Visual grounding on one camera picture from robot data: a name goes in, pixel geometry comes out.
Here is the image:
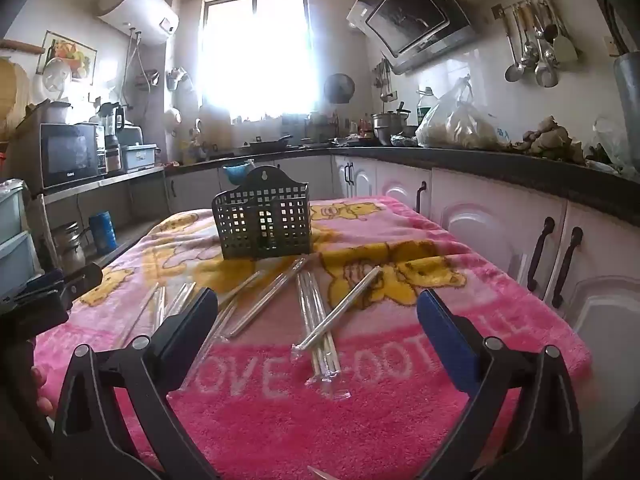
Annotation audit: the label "black kitchen countertop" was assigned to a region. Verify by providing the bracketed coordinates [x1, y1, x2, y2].
[180, 137, 640, 226]

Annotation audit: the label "white cutting board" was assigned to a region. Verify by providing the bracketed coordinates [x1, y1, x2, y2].
[197, 102, 233, 151]

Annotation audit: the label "black range hood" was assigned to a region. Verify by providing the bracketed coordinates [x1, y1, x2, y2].
[346, 0, 478, 75]

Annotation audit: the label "round black wall fan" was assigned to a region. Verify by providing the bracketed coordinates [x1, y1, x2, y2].
[323, 72, 357, 106]

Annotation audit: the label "green hanging cup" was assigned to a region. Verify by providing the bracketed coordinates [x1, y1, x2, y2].
[166, 66, 193, 92]

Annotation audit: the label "steel cooking pot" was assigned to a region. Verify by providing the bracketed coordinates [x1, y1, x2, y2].
[371, 102, 412, 147]

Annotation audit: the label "stone appliance shelf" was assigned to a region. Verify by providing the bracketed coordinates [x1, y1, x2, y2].
[42, 165, 168, 271]

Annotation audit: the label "white water heater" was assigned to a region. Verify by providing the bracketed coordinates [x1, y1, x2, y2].
[95, 0, 181, 46]

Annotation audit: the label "black microwave oven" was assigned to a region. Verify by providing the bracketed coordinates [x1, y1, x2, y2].
[39, 122, 101, 191]

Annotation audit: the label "white plastic drawer unit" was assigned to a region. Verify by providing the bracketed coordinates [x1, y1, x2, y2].
[0, 178, 43, 301]

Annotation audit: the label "white lower kitchen cabinets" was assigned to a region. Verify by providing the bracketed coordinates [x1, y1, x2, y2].
[165, 154, 640, 466]

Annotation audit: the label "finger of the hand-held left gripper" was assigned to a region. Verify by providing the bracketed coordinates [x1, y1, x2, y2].
[0, 269, 67, 307]
[59, 262, 104, 311]

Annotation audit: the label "white hanging strainer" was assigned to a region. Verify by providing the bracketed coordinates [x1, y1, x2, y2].
[162, 106, 183, 136]

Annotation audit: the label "person's left hand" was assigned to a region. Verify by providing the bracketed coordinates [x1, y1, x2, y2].
[31, 367, 55, 417]

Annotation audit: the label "blender with dark jar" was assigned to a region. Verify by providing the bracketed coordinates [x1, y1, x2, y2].
[97, 101, 127, 173]

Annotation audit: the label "group of condiment bottles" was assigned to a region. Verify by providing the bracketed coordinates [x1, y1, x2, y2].
[330, 110, 373, 141]

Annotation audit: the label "black wok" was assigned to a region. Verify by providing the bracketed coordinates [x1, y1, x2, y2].
[235, 134, 296, 157]

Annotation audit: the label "black plastic utensil basket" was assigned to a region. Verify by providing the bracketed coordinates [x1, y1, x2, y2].
[211, 165, 313, 261]

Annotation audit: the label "hanging cooking tools by stove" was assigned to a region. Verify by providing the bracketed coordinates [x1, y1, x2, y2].
[372, 57, 396, 103]

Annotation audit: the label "wall utensil rail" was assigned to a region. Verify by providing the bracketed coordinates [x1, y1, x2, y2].
[491, 0, 566, 21]

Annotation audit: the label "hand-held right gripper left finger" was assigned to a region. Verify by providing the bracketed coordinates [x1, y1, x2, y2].
[52, 287, 221, 480]

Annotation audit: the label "water heater hoses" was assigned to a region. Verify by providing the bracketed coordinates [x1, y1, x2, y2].
[120, 27, 151, 111]

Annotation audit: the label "kitchen window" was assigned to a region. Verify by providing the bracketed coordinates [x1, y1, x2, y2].
[200, 0, 321, 123]

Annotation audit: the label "oil bottle with green label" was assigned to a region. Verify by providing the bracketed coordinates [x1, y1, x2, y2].
[416, 86, 436, 126]

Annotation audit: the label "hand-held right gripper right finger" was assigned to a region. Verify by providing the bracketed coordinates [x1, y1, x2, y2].
[416, 288, 584, 480]

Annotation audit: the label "fruit wall poster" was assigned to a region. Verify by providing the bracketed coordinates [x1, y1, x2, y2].
[37, 30, 98, 86]

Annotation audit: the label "blue tin can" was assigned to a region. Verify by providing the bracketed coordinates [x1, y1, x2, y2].
[89, 211, 118, 256]

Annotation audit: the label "clear plastic bag of food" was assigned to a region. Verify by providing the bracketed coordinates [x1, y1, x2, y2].
[415, 75, 513, 151]

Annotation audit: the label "grey-blue lidded appliance box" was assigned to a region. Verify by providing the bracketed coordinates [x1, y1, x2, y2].
[120, 142, 160, 172]

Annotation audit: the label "wall wire rack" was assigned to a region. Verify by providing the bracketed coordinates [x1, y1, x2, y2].
[135, 69, 162, 93]

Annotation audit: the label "round bamboo tray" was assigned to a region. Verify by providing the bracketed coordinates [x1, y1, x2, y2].
[0, 57, 31, 143]

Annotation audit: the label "pile of ginger roots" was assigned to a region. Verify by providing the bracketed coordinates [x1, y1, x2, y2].
[510, 115, 586, 163]

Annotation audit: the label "row of hanging kitchen utensils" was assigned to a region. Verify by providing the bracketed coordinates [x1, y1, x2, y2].
[502, 0, 581, 88]

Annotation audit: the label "wooden rolling pin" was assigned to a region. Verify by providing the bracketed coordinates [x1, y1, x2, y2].
[0, 39, 47, 55]

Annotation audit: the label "pink printed blanket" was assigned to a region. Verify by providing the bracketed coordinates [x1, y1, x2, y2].
[32, 196, 593, 480]

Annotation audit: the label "blue hanging plastic bin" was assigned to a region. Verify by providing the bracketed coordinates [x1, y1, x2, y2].
[222, 159, 256, 186]

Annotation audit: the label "grey metal pipe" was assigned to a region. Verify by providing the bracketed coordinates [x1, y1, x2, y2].
[614, 51, 640, 177]

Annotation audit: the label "small white fan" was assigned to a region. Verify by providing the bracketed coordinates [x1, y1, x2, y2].
[41, 57, 76, 106]

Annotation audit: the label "stacked steel pots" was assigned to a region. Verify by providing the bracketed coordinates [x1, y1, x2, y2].
[52, 222, 91, 271]

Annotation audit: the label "grey pot with lid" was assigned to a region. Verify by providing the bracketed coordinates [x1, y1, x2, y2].
[45, 101, 73, 125]

